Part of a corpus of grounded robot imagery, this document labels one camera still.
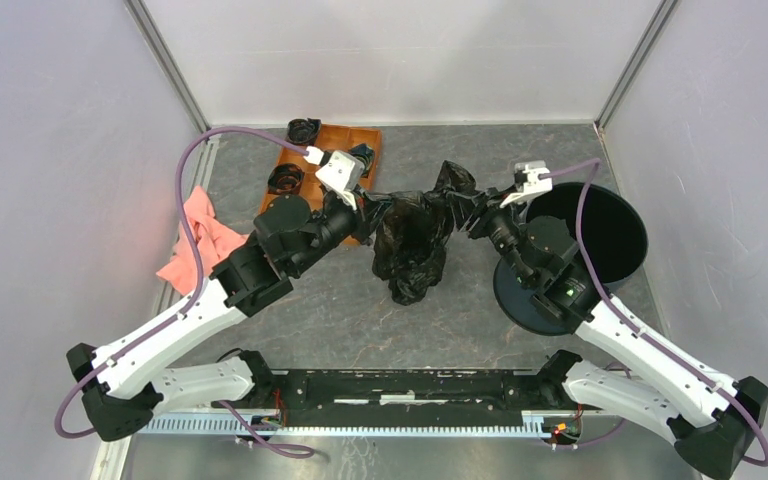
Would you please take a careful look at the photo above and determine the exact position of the rolled tie red black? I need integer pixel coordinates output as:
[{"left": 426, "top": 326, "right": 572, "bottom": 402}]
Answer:
[{"left": 267, "top": 163, "right": 305, "bottom": 195}]

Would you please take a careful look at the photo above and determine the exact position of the orange compartment tray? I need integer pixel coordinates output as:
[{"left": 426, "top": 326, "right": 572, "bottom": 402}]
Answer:
[{"left": 259, "top": 118, "right": 383, "bottom": 213}]

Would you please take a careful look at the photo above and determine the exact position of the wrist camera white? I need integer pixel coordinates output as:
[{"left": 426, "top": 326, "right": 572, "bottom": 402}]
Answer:
[
  {"left": 499, "top": 161, "right": 553, "bottom": 208},
  {"left": 304, "top": 146, "right": 363, "bottom": 210}
]

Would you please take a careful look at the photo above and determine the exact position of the black trash bag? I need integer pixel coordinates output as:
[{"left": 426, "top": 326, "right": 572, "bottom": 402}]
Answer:
[{"left": 359, "top": 161, "right": 503, "bottom": 306}]

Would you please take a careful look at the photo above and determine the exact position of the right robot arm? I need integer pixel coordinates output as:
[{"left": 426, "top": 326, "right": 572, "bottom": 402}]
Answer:
[{"left": 464, "top": 183, "right": 768, "bottom": 479}]

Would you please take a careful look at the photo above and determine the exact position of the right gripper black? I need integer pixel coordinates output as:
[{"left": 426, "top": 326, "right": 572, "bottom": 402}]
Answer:
[{"left": 445, "top": 183, "right": 534, "bottom": 287}]

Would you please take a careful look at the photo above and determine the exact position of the aluminium frame post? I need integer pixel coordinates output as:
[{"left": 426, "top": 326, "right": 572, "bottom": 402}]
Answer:
[
  {"left": 593, "top": 0, "right": 680, "bottom": 137},
  {"left": 124, "top": 0, "right": 211, "bottom": 132}
]

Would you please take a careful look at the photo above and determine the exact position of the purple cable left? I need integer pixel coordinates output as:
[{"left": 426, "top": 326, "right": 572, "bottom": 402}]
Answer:
[{"left": 53, "top": 127, "right": 310, "bottom": 440}]

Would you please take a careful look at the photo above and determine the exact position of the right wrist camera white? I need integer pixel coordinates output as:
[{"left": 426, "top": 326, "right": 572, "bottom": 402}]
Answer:
[{"left": 499, "top": 161, "right": 553, "bottom": 208}]

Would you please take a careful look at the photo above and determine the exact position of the aluminium frame post right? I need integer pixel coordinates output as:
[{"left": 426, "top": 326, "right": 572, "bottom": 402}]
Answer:
[{"left": 593, "top": 0, "right": 680, "bottom": 137}]

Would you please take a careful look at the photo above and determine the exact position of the dark blue trash bin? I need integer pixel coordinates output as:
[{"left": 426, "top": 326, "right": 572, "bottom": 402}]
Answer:
[{"left": 493, "top": 182, "right": 648, "bottom": 336}]

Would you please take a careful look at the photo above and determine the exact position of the purple cable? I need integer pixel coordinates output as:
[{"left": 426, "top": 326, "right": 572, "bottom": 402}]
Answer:
[
  {"left": 53, "top": 127, "right": 310, "bottom": 440},
  {"left": 539, "top": 157, "right": 768, "bottom": 468}
]

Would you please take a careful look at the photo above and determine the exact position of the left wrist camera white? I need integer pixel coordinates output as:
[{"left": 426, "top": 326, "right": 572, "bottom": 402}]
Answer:
[{"left": 304, "top": 146, "right": 363, "bottom": 210}]

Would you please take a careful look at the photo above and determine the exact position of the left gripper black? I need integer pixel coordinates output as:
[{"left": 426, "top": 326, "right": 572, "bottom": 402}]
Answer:
[{"left": 290, "top": 183, "right": 397, "bottom": 276}]

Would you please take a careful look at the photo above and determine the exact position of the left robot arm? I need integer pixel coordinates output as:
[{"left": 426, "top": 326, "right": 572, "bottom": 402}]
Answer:
[{"left": 66, "top": 192, "right": 378, "bottom": 442}]

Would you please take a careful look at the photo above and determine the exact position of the aluminium frame post left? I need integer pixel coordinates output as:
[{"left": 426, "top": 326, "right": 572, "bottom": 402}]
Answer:
[{"left": 124, "top": 0, "right": 211, "bottom": 132}]

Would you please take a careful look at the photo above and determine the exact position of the rolled tie blue yellow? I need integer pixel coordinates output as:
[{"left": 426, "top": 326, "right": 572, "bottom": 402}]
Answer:
[{"left": 348, "top": 143, "right": 376, "bottom": 178}]

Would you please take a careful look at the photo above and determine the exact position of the pink cloth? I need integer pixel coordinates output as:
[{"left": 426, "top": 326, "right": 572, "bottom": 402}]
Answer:
[{"left": 156, "top": 186, "right": 249, "bottom": 295}]

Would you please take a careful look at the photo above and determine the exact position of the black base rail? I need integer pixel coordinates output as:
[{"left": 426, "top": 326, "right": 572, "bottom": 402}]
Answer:
[{"left": 211, "top": 367, "right": 605, "bottom": 429}]

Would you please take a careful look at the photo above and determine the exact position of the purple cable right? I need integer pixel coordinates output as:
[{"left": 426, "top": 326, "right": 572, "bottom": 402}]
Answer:
[{"left": 539, "top": 157, "right": 768, "bottom": 468}]

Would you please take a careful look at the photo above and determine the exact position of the rolled tie dark far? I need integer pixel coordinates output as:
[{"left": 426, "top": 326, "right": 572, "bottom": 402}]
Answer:
[{"left": 286, "top": 118, "right": 322, "bottom": 146}]

